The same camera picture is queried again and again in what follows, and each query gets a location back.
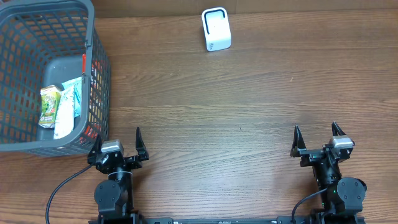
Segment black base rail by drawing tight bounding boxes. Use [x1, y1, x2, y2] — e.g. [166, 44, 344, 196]
[88, 215, 366, 224]

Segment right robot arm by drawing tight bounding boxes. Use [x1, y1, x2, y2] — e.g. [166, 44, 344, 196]
[290, 122, 367, 223]

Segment white barcode scanner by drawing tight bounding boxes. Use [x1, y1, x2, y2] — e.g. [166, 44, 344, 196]
[201, 7, 232, 52]

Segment green drink carton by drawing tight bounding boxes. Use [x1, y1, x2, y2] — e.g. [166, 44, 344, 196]
[39, 85, 62, 129]

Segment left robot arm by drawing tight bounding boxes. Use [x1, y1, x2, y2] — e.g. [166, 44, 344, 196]
[87, 128, 149, 224]

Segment grey plastic shopping basket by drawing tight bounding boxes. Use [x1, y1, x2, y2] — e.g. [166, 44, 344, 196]
[1, 0, 111, 157]

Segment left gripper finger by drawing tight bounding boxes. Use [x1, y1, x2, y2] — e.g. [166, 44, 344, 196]
[88, 135, 102, 159]
[136, 127, 149, 161]

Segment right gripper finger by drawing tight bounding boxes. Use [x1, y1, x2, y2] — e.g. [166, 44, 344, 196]
[331, 121, 346, 136]
[290, 125, 307, 157]

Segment teal snack packet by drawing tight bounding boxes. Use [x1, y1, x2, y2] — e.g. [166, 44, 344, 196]
[62, 77, 82, 118]

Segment white cosmetic tube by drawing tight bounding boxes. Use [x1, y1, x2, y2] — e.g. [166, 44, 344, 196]
[53, 85, 75, 139]

